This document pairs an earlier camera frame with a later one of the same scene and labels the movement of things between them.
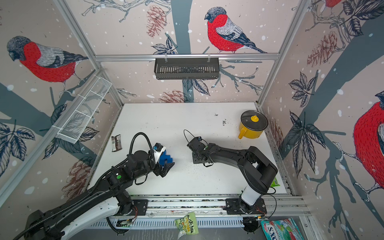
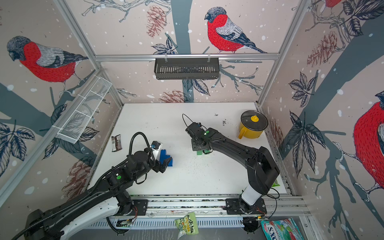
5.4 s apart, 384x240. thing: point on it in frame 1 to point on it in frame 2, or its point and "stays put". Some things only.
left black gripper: [166, 169] stays put
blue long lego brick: [163, 157] stays put
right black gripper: [194, 158] to [193, 143]
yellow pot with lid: [252, 123] stays put
